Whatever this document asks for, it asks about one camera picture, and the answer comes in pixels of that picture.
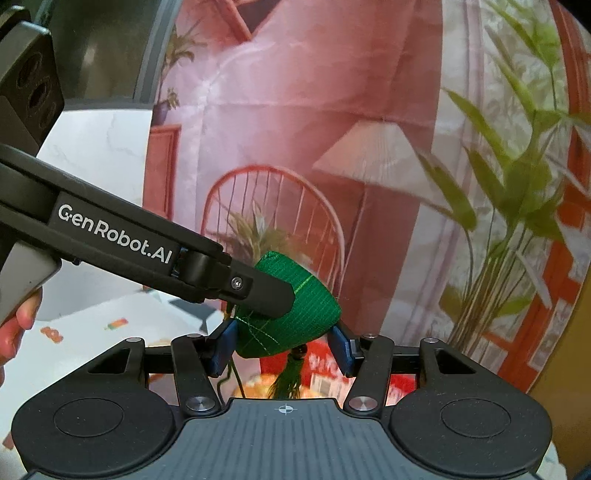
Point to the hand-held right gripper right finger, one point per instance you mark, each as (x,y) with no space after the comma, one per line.
(339,348)

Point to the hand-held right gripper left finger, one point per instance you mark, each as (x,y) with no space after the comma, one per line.
(224,346)

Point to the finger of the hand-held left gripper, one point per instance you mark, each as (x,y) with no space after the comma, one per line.
(263,293)

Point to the green fabric tasselled sachet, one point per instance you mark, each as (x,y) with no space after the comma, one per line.
(286,323)

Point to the red cardboard box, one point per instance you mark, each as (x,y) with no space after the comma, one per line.
(401,387)

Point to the person's left hand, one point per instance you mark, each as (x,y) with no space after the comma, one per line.
(14,341)

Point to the bear printed mat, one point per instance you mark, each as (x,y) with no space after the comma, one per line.
(92,318)

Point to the dark window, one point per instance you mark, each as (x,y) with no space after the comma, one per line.
(106,46)

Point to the printed wall tapestry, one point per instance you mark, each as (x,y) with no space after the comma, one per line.
(392,115)

